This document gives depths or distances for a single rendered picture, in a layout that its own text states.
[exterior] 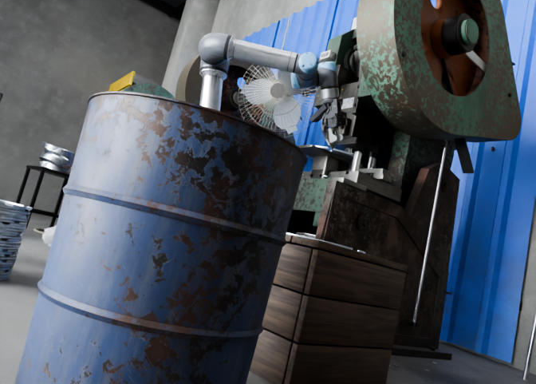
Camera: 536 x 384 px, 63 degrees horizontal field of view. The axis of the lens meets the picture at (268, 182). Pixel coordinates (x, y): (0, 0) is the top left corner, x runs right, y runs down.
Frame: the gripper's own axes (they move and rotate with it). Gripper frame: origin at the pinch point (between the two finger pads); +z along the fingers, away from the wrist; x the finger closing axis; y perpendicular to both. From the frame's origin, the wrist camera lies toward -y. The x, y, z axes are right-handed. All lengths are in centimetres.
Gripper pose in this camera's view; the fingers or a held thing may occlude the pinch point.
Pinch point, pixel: (331, 146)
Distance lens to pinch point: 190.9
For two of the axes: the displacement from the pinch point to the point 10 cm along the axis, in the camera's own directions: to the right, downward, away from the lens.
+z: 1.1, 9.9, 1.1
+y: 6.1, 0.2, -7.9
